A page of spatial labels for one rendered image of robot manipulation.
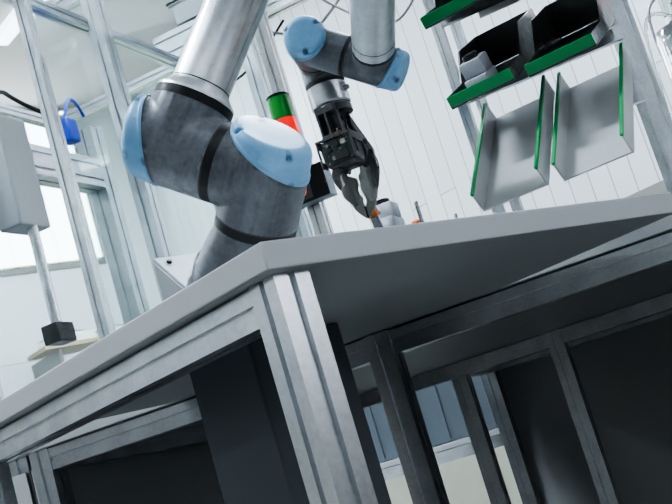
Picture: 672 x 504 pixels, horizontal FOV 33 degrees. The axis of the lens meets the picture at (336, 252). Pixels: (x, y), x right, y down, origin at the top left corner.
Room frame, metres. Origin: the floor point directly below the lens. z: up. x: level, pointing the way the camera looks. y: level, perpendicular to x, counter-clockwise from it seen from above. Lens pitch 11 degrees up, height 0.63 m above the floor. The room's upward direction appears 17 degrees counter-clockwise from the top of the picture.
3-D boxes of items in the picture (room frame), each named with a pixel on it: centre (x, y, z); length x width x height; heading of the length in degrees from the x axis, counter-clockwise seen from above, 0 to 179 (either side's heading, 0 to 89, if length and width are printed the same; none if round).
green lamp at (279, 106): (2.28, 0.02, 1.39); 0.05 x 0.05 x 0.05
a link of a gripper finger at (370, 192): (1.99, -0.08, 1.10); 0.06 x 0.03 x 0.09; 159
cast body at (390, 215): (2.12, -0.12, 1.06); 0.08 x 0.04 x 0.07; 159
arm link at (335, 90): (2.00, -0.07, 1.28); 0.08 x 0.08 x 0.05
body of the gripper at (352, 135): (1.99, -0.07, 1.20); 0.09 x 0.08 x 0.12; 159
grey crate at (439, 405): (4.24, -0.27, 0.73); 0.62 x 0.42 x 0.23; 69
